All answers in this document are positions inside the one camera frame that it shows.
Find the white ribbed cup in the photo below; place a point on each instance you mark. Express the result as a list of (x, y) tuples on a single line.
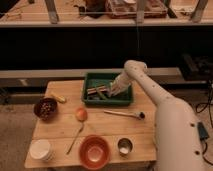
[(41, 150)]

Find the wooden table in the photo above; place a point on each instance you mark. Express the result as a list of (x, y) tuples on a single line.
[(61, 130)]

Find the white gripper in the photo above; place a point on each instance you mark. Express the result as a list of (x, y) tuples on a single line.
[(113, 89)]

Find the green plastic tray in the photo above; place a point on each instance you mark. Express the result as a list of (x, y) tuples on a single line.
[(97, 79)]

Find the small metal cup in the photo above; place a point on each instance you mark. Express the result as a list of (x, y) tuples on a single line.
[(125, 146)]

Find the orange peach fruit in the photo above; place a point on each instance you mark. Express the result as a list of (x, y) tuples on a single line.
[(81, 114)]

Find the brown tray on shelf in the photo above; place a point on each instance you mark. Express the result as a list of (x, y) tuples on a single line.
[(128, 9)]

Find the orange plastic bowl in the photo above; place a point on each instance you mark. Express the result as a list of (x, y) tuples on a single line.
[(94, 152)]

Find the wooden spoon with dark tip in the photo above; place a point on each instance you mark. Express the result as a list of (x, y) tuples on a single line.
[(139, 115)]

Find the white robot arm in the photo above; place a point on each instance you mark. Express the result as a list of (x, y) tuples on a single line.
[(178, 146)]

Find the yellow banana toy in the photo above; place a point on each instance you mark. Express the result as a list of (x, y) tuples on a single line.
[(58, 98)]

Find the dark bowl with nuts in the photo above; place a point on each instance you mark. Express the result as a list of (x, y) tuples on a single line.
[(45, 108)]

